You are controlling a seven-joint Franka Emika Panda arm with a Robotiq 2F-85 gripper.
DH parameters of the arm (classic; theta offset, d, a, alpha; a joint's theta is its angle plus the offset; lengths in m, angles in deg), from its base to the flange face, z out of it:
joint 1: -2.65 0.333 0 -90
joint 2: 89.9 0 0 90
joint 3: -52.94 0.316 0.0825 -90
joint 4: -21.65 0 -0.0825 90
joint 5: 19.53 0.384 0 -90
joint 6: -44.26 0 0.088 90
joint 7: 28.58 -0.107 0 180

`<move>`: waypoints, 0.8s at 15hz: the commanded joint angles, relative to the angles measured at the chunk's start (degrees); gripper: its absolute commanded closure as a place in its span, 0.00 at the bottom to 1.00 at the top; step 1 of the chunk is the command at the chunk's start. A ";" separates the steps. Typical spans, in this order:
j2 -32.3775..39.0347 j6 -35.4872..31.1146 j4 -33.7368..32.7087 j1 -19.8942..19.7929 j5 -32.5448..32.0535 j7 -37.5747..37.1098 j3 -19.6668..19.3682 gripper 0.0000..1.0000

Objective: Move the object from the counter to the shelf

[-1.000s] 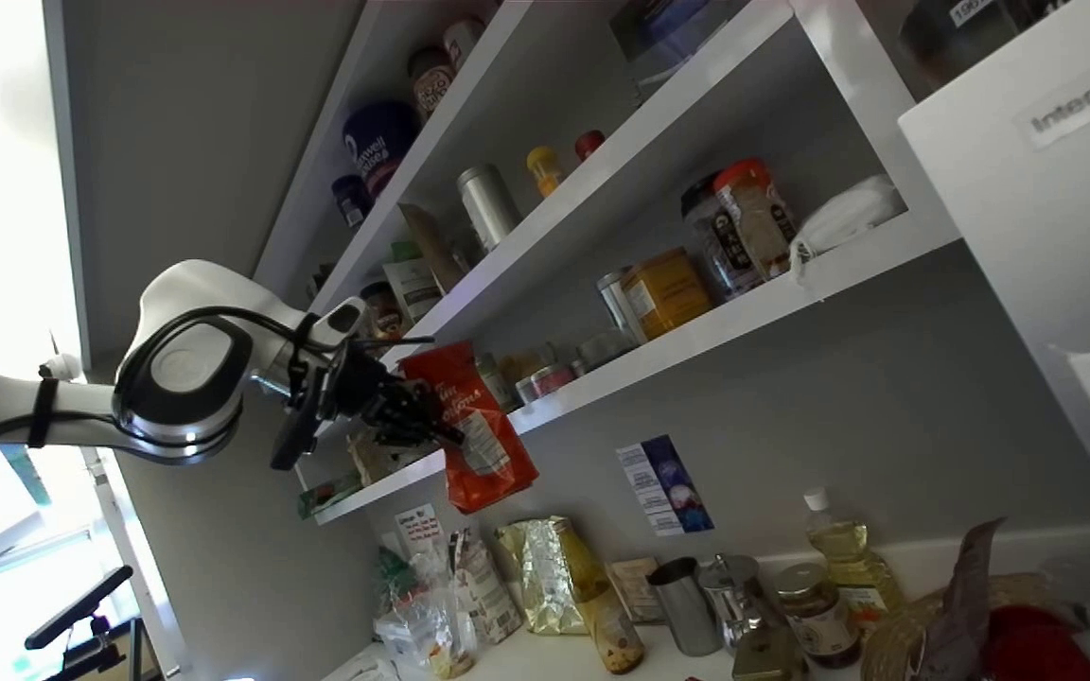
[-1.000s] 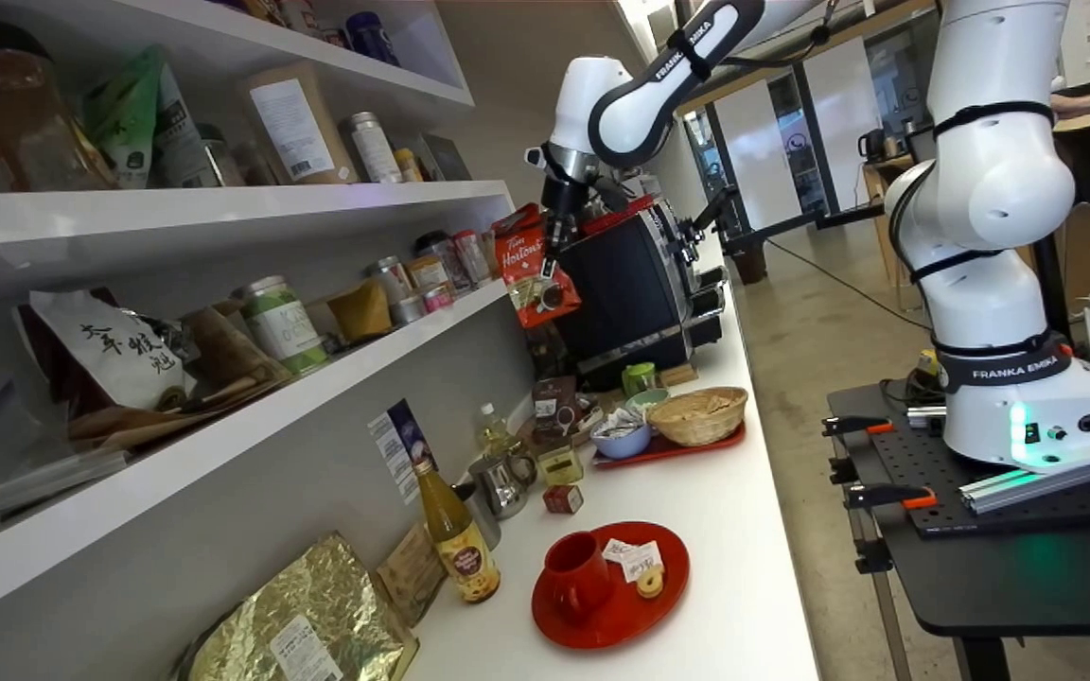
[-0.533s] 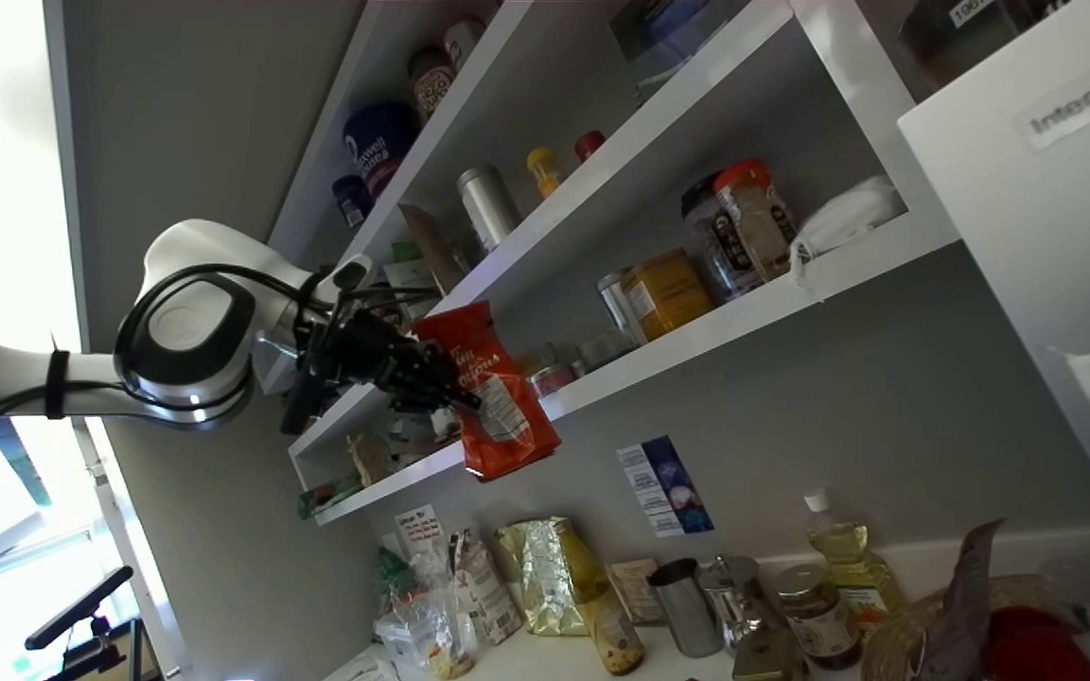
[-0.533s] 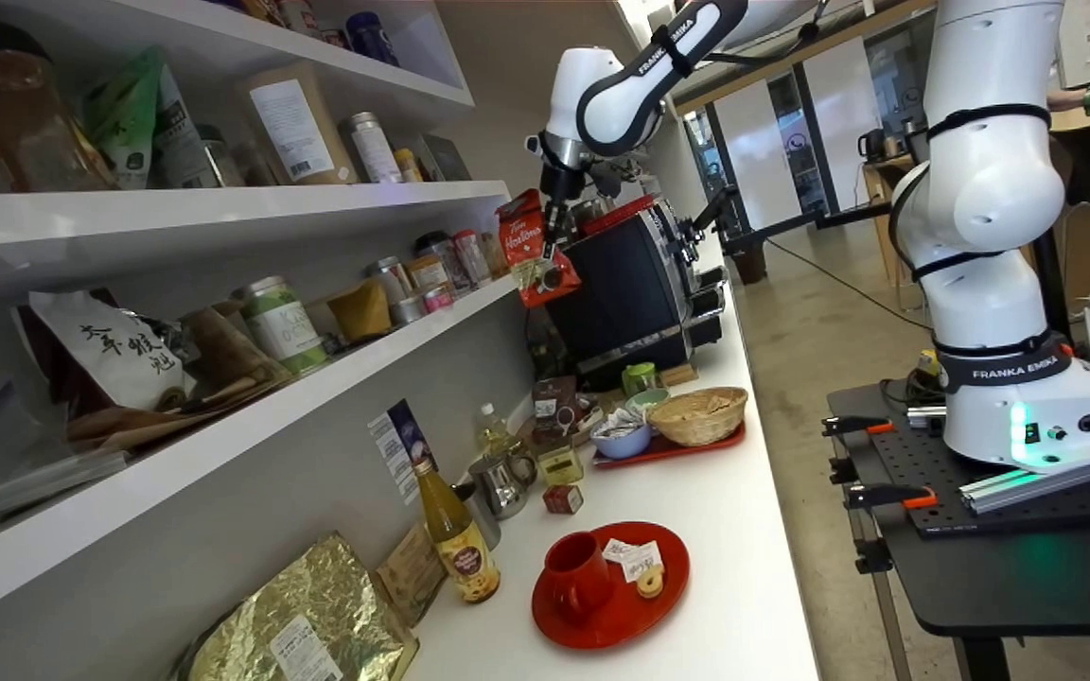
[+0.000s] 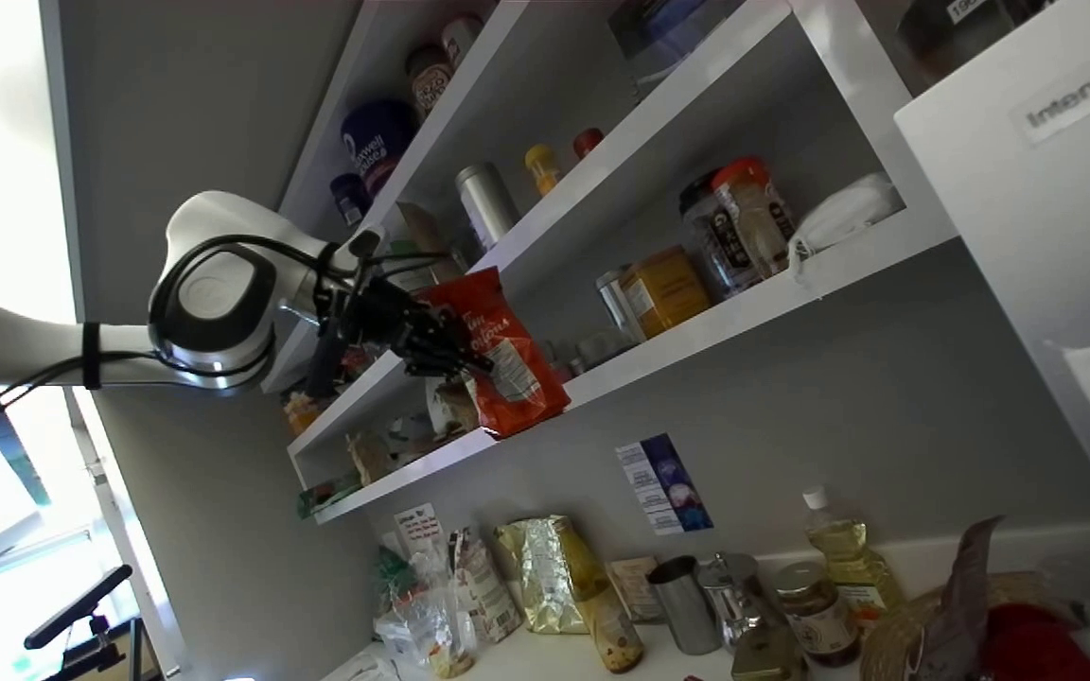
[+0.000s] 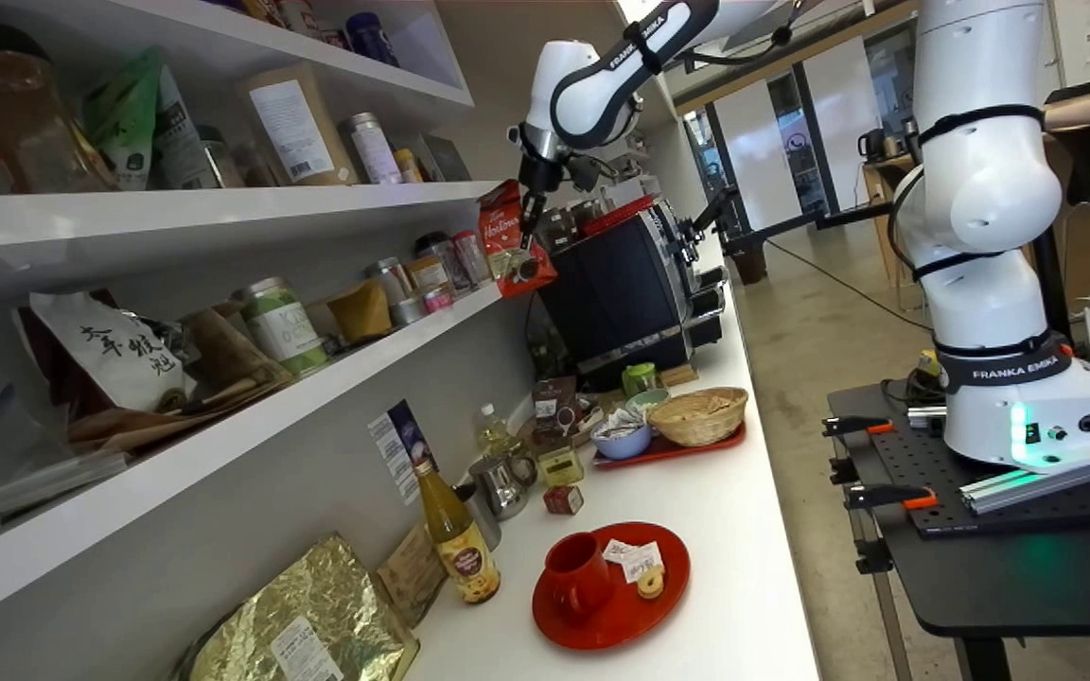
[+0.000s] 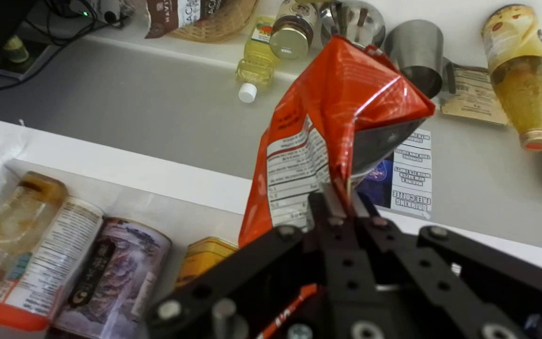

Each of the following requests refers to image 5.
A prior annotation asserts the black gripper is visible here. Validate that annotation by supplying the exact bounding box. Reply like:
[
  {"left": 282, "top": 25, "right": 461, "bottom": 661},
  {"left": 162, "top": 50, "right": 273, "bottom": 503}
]
[{"left": 310, "top": 229, "right": 501, "bottom": 384}]

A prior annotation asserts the red snack bag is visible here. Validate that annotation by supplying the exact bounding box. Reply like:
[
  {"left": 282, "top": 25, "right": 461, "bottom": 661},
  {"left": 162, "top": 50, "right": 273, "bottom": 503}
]
[{"left": 420, "top": 265, "right": 574, "bottom": 442}]

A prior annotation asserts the white small pouch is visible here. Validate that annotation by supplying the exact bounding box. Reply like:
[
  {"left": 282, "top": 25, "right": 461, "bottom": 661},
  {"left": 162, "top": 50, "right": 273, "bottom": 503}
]
[{"left": 426, "top": 374, "right": 484, "bottom": 445}]

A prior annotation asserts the tan small packet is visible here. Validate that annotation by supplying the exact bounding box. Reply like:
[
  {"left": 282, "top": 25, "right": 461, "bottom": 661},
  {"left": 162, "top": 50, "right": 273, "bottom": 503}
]
[{"left": 342, "top": 427, "right": 397, "bottom": 489}]

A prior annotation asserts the silver metal can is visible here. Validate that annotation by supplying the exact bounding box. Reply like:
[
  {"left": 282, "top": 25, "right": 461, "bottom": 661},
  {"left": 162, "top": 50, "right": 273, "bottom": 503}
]
[{"left": 451, "top": 162, "right": 522, "bottom": 252}]

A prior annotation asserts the small amber jar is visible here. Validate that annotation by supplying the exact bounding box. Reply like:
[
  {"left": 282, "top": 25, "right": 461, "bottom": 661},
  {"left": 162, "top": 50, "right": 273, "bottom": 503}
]
[{"left": 275, "top": 384, "right": 328, "bottom": 442}]

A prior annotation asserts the white paper red print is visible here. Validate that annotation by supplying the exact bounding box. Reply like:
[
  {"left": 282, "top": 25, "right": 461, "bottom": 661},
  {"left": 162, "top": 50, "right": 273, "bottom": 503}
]
[{"left": 390, "top": 499, "right": 459, "bottom": 587}]

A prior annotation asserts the small yellow bottle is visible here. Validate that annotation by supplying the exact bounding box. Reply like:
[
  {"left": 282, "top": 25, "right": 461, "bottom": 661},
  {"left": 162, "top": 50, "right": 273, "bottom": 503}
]
[{"left": 522, "top": 140, "right": 566, "bottom": 199}]

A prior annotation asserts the blue canister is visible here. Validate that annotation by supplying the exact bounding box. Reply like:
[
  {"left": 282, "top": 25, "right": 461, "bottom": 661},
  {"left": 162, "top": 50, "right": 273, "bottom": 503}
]
[{"left": 324, "top": 96, "right": 425, "bottom": 229}]

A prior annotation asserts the yellow jar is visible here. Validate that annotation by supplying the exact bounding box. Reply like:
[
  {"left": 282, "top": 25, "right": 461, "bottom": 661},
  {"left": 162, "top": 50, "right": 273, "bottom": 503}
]
[{"left": 613, "top": 244, "right": 716, "bottom": 342}]

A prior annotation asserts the gold foil bag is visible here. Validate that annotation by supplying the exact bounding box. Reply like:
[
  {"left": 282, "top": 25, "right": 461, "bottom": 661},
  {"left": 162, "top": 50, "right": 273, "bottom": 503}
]
[{"left": 490, "top": 512, "right": 608, "bottom": 639}]

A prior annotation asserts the white printed pouch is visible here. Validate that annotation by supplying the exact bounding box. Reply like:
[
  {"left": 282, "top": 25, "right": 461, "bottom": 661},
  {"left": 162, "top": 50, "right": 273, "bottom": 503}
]
[{"left": 446, "top": 524, "right": 526, "bottom": 646}]

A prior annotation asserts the red-lid small jar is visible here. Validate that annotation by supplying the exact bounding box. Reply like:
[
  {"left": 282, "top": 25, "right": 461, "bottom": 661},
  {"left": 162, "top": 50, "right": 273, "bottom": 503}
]
[{"left": 566, "top": 125, "right": 608, "bottom": 162}]

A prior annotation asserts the blue white carton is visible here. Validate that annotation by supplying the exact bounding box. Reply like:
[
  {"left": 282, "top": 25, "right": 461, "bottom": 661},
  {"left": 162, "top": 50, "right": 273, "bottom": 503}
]
[{"left": 613, "top": 431, "right": 716, "bottom": 540}]

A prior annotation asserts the dark round jar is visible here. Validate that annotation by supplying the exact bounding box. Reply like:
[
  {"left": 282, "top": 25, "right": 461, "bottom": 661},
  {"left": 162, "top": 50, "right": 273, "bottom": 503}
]
[{"left": 397, "top": 39, "right": 461, "bottom": 121}]

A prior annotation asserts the dark-label glass jar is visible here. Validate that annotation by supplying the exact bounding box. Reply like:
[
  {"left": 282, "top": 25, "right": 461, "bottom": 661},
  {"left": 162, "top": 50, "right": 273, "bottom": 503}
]
[{"left": 672, "top": 174, "right": 766, "bottom": 302}]

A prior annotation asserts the clear plastic bag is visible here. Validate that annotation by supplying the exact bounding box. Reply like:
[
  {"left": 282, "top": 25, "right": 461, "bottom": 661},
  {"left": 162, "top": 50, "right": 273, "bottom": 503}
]
[{"left": 369, "top": 580, "right": 479, "bottom": 681}]

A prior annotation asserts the beige paper packet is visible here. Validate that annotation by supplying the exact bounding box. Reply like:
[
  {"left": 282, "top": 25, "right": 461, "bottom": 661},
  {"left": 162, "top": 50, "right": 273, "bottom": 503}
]
[{"left": 603, "top": 556, "right": 666, "bottom": 624}]

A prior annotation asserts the pale-lid round jar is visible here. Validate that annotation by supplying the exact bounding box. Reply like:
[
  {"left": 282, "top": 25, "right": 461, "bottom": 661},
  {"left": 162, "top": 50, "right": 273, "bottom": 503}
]
[{"left": 434, "top": 10, "right": 490, "bottom": 68}]

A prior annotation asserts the yellow liquid bottle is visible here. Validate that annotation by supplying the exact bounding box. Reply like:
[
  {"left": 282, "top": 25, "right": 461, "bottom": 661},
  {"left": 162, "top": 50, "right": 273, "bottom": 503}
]
[{"left": 579, "top": 580, "right": 649, "bottom": 677}]

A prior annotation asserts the orange-lid bottle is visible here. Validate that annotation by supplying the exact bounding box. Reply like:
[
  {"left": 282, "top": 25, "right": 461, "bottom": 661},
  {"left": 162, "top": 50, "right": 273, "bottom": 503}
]
[{"left": 706, "top": 154, "right": 800, "bottom": 282}]

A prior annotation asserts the steel cup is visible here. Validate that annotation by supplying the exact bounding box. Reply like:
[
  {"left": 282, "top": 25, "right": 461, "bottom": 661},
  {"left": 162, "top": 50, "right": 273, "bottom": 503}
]
[{"left": 643, "top": 551, "right": 728, "bottom": 657}]

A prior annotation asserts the blue cardboard box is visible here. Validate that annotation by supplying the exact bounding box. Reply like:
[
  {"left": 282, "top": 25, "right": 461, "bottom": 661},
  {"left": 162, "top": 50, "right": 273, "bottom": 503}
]
[{"left": 605, "top": 0, "right": 758, "bottom": 73}]

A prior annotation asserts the white plastic bag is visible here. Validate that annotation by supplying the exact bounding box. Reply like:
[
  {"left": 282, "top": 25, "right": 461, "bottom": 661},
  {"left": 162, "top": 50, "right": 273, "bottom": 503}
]
[{"left": 786, "top": 171, "right": 909, "bottom": 265}]

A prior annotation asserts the crumpled foil bag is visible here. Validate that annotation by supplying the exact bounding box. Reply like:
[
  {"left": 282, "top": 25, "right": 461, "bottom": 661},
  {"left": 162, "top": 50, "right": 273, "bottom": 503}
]
[{"left": 699, "top": 550, "right": 812, "bottom": 681}]

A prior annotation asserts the clear oil bottle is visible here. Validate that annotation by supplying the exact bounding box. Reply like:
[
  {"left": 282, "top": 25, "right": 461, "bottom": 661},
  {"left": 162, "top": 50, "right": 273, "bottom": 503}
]
[{"left": 803, "top": 483, "right": 912, "bottom": 634}]

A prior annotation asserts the black stand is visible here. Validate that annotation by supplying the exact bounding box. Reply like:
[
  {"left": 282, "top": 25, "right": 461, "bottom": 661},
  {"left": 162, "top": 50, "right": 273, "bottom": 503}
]
[{"left": 20, "top": 558, "right": 168, "bottom": 681}]

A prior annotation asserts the brown spread jar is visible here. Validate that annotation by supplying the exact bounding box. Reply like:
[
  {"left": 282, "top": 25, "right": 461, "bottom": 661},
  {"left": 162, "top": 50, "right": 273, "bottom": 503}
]
[{"left": 767, "top": 558, "right": 863, "bottom": 669}]

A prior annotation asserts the brown paper bag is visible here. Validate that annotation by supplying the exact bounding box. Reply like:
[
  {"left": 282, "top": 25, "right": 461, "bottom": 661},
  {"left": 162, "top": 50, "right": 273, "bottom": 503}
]
[{"left": 860, "top": 514, "right": 1009, "bottom": 681}]

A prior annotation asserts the dark container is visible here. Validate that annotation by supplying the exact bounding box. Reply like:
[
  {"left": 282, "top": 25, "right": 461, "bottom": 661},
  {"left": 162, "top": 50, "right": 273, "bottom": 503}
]
[{"left": 902, "top": 0, "right": 1052, "bottom": 84}]

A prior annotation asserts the red fabric hat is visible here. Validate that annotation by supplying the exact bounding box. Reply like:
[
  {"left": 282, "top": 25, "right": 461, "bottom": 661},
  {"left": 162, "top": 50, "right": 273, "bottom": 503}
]
[{"left": 975, "top": 600, "right": 1090, "bottom": 681}]

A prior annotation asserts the white wall shelf unit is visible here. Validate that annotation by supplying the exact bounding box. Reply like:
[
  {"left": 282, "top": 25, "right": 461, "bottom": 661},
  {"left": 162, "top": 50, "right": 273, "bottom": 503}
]
[{"left": 238, "top": 0, "right": 965, "bottom": 531}]

